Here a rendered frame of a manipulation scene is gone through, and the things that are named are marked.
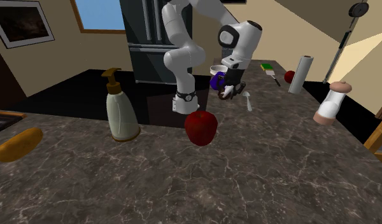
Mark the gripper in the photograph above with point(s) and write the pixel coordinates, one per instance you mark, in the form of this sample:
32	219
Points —
235	76

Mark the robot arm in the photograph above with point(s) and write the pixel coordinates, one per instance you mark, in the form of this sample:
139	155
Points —
184	52

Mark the white bowl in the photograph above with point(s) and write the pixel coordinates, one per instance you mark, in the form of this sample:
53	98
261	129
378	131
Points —
218	69

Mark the blue mug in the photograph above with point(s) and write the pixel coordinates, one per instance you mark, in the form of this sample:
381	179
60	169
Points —
216	81

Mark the dark brown round object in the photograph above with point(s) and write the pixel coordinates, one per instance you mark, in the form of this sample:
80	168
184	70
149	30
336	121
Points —
222	95

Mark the silver spoon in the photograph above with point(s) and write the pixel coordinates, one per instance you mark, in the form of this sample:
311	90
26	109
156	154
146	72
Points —
248	100

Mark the green yellow sponge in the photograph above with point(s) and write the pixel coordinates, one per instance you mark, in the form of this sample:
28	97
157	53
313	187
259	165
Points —
266	66

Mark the small red apple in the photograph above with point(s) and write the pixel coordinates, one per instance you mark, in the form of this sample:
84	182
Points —
288	76

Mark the large red apple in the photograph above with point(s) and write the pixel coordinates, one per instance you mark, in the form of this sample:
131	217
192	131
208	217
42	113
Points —
201	128

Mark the white paper towel roll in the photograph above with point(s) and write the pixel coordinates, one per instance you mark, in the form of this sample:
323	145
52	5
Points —
300	74

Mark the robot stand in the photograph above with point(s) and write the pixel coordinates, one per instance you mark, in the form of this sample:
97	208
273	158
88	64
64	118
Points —
175	107

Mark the dark grey refrigerator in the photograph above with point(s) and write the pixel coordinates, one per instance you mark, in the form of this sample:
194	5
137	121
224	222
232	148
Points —
147	40

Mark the white pepper mill pink ends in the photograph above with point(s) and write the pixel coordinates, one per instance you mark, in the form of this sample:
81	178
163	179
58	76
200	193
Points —
330	104

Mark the black floor lamp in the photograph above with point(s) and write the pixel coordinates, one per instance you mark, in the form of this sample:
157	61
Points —
343	43

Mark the soap dispenser bottle bronze pump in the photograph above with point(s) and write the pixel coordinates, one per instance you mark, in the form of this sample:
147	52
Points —
121	114

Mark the wooden chair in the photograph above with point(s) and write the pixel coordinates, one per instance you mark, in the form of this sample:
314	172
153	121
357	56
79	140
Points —
378	136

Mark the golden bread loaf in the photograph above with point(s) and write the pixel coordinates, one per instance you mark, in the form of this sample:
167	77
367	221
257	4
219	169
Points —
18	144

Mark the dark stovetop with wooden edge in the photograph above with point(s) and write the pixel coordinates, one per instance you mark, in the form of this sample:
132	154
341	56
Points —
3	119

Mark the window with wooden frame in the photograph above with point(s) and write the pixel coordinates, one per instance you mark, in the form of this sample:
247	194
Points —
99	15

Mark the framed dark wall picture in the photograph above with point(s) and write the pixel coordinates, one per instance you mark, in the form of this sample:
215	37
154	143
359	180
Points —
22	23

